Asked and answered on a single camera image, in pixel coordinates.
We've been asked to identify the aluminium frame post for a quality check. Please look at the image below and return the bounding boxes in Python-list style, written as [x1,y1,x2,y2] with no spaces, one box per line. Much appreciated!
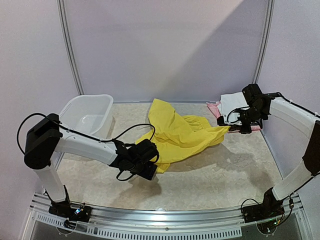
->
[252,0,275,84]
[57,0,85,95]

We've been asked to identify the yellow garment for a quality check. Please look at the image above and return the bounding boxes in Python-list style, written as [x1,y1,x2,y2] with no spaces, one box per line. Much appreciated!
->
[135,98,230,174]

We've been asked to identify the white t-shirt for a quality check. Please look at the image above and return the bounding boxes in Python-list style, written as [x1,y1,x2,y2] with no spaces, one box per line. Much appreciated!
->
[218,92,248,116]

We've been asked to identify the front aluminium rail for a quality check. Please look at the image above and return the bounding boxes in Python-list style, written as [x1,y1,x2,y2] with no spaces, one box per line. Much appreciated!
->
[22,194,311,240]

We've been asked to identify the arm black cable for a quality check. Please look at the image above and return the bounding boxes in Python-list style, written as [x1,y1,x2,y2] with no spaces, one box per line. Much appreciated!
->
[16,112,157,182]
[226,107,251,126]

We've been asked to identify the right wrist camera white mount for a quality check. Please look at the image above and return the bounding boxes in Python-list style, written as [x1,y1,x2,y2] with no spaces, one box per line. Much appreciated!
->
[216,112,242,126]

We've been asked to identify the folded pink garment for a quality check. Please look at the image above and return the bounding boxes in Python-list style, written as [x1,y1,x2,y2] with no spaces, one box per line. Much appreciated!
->
[206,101,261,133]

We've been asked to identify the left aluminium frame post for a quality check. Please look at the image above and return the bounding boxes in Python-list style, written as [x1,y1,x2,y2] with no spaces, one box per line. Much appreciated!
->
[57,0,85,95]

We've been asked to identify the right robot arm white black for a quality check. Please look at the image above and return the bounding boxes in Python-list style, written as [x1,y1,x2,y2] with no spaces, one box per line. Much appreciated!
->
[238,84,320,218]

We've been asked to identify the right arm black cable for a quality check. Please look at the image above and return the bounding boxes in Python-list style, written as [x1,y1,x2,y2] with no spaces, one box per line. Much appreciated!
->
[226,107,251,126]

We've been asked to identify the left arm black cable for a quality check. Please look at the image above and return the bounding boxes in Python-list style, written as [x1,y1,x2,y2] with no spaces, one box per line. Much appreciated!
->
[16,112,157,182]

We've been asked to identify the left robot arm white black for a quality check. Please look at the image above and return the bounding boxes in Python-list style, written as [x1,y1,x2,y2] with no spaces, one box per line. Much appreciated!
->
[21,113,160,217]

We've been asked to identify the white plastic laundry basket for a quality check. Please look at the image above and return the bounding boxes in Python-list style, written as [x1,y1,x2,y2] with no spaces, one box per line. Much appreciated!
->
[59,94,114,138]

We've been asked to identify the right aluminium frame post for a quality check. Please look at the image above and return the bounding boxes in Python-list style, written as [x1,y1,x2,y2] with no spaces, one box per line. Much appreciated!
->
[252,0,275,84]

